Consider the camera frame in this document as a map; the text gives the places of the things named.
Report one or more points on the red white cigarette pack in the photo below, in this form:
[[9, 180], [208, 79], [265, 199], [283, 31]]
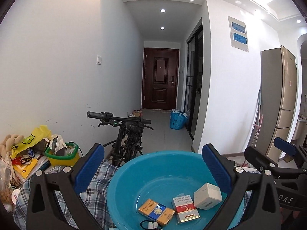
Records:
[[185, 209]]

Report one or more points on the gold blue cigarette pack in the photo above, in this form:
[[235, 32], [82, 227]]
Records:
[[156, 212]]

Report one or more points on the blue plastic basin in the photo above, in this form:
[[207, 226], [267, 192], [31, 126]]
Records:
[[159, 176]]

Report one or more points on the beige plush toy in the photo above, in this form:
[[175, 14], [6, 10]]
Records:
[[7, 144]]

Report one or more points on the white wall switch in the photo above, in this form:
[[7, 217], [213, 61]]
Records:
[[99, 60]]

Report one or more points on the dark brown entrance door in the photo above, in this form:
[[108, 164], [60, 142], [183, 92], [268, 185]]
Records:
[[160, 75]]

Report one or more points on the blue laundry basket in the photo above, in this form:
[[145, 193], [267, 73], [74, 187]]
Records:
[[178, 119]]

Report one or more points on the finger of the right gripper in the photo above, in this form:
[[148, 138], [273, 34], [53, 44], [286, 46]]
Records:
[[260, 161], [298, 153]]

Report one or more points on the black framed glass door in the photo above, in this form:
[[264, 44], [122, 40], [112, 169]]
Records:
[[193, 79]]

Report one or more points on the blue plaid shirt cloth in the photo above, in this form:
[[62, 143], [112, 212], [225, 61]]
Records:
[[94, 198]]

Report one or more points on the beige refrigerator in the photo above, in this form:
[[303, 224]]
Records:
[[279, 92]]

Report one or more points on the black folding bicycle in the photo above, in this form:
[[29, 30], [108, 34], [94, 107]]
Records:
[[128, 143]]

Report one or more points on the yellow plastic bag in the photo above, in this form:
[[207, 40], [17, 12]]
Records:
[[35, 137]]

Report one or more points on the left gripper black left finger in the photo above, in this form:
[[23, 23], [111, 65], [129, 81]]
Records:
[[44, 211]]

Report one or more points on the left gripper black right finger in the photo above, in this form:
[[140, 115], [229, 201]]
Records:
[[262, 211]]

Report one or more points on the folded drying rack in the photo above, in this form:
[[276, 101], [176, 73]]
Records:
[[256, 127]]

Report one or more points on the yellow green plastic basket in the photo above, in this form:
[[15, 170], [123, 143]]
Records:
[[66, 160]]

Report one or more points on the white electrical panel box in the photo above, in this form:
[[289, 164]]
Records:
[[238, 34]]

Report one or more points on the black white earphones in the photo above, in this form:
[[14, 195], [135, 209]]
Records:
[[150, 225]]

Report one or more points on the yellow book stack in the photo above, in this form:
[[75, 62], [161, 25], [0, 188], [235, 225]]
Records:
[[24, 172]]

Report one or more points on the white square box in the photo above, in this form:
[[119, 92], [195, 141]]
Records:
[[207, 197]]

